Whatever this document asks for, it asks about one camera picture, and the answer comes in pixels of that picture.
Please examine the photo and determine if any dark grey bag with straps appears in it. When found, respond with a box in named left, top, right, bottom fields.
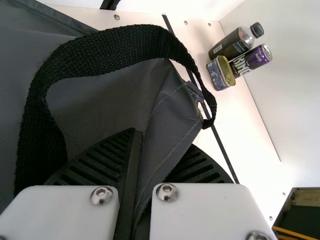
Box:
left=0, top=0, right=218, bottom=240

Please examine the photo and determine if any purple and black can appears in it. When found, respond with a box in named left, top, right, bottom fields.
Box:
left=228, top=43, right=273, bottom=80

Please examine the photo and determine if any dark coffee bottle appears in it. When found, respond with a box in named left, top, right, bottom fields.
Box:
left=208, top=21, right=265, bottom=62

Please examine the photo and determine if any black post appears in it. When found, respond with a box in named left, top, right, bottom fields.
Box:
left=99, top=0, right=121, bottom=11

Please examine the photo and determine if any rectangular tin with gold lid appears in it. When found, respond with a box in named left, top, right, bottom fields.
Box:
left=205, top=55, right=237, bottom=92

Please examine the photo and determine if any black strip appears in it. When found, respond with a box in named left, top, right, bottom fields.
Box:
left=161, top=14, right=240, bottom=185

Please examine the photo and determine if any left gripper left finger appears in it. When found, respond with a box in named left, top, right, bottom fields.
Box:
left=0, top=126, right=145, bottom=240

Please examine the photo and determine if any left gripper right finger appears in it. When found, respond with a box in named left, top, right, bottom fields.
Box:
left=151, top=143, right=276, bottom=240

